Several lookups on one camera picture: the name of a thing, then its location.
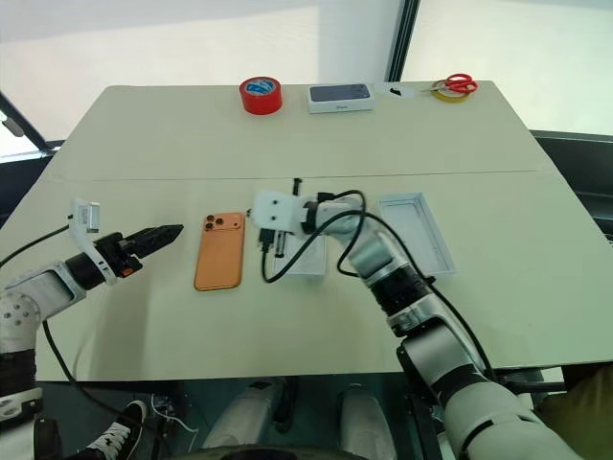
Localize red tape roll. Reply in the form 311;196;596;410
238;75;284;117

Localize orange smartphone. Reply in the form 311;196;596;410
193;211;247;292

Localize black window frame post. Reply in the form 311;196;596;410
384;0;421;83

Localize black slanted frame bar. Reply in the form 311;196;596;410
0;89;67;160

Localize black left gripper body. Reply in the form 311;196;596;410
94;231;145;280

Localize thin white cable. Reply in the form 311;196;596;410
150;393;200;448

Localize yellow tape roll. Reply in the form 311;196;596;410
432;85;469;104

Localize red handled scissors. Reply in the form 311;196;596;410
420;73;480;95

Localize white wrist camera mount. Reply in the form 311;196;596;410
68;197;119;288
251;189;300;235

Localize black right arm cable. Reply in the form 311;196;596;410
260;190;497;382

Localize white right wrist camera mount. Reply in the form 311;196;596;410
251;189;300;235

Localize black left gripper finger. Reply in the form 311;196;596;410
133;231;182;256
125;222;185;246

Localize sealed white phone box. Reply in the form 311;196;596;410
306;82;376;116

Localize person in yellow clothing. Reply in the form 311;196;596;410
539;364;613;460

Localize white phone box lid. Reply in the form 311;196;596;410
271;230;329;278

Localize black and white sneaker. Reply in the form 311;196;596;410
71;399;148;460

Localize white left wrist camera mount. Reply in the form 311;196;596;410
68;197;119;288

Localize dark side table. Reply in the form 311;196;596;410
530;129;613;243

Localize white phone box base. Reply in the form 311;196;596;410
378;192;457;279

